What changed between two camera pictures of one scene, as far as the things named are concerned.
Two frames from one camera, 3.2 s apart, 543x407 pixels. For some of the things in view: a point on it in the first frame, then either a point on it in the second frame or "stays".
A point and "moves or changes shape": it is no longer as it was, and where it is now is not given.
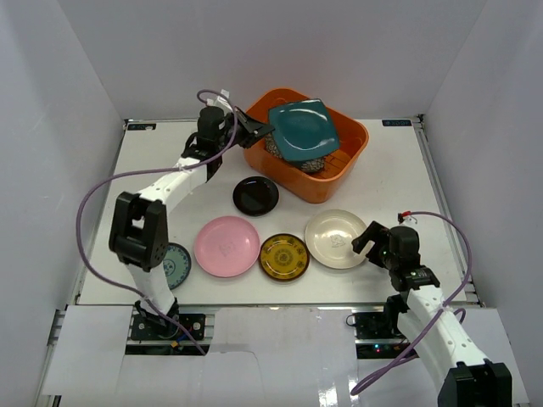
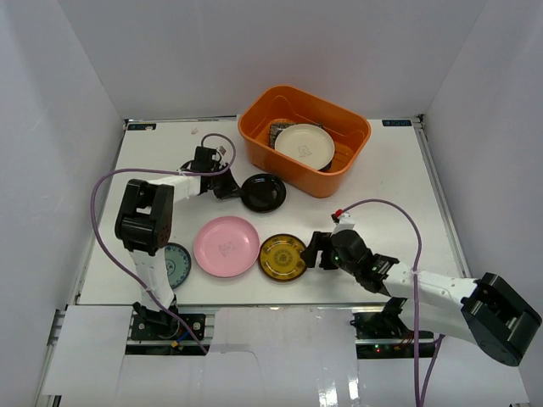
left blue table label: x=142 y=126 stays
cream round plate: x=328 y=238 moves or changes shape
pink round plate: x=227 y=246 stays
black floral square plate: x=311 y=165 to x=277 y=129
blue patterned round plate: x=176 y=264 stays
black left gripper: x=244 y=128 to x=223 y=185
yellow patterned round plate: x=284 y=257 stays
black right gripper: x=376 y=233 to x=320 y=242
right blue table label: x=396 y=123 stays
